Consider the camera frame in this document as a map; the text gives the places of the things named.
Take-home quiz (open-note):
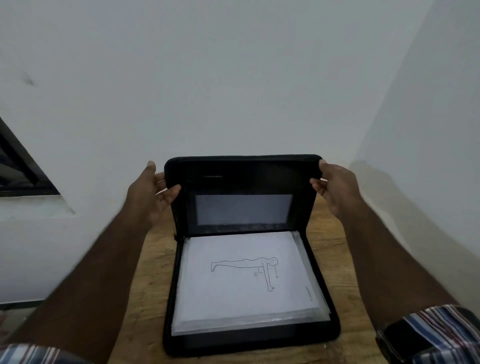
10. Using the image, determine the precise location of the person's left hand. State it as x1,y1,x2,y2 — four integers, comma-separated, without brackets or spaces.
125,160,182,230

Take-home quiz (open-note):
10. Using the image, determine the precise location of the person's right hand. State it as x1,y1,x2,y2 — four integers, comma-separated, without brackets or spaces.
310,159,363,222

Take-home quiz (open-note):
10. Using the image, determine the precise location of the black zip folder case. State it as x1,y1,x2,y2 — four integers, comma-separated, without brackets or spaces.
162,154,341,357

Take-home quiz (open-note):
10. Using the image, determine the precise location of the person's left forearm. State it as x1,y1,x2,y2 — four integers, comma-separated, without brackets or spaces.
7,212,155,364

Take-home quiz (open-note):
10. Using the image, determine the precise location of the person's right forearm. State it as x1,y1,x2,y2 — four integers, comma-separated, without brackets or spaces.
339,204,459,332

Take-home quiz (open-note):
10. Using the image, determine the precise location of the grey blank sheet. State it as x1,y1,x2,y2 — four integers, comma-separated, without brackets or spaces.
194,194,293,227

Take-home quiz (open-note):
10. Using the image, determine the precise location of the white paper with figure drawing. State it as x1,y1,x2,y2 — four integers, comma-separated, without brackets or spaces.
172,231,320,331

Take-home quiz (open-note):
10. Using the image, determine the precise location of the stack of clear plastic sleeves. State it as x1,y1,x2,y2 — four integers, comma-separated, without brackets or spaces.
171,230,332,337

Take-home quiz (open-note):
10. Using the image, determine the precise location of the black framed window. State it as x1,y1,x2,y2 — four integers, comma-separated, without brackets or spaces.
0,116,62,198

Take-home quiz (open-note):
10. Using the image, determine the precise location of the striped right shirt sleeve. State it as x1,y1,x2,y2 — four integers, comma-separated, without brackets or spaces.
376,304,480,364

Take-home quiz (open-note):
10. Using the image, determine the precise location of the striped shirt sleeve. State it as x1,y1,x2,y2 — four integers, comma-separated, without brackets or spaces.
376,304,480,364
0,343,92,364

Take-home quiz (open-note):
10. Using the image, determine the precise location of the striped left shirt sleeve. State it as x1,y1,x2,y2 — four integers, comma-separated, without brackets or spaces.
0,343,92,364

